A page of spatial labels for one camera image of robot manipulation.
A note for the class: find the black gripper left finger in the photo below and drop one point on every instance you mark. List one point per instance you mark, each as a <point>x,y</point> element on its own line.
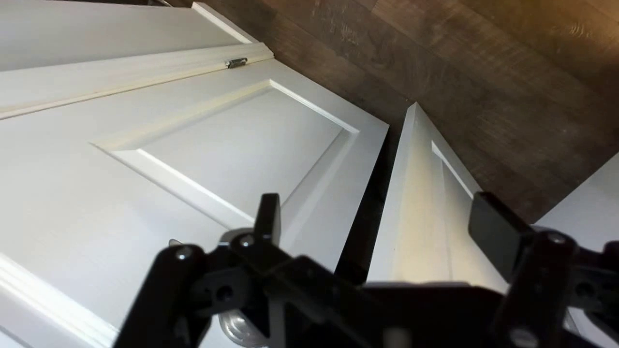
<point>186,286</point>

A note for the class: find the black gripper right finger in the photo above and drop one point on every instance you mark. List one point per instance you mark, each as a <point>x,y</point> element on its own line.
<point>548,272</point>

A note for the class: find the white door panel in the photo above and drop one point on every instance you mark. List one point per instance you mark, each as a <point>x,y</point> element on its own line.
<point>123,131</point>
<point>424,226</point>

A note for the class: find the lower right door hinge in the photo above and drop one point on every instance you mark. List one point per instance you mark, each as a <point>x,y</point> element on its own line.
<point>237,62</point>

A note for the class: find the silver right door lever handle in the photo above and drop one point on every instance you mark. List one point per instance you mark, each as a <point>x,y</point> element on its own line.
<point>241,328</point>

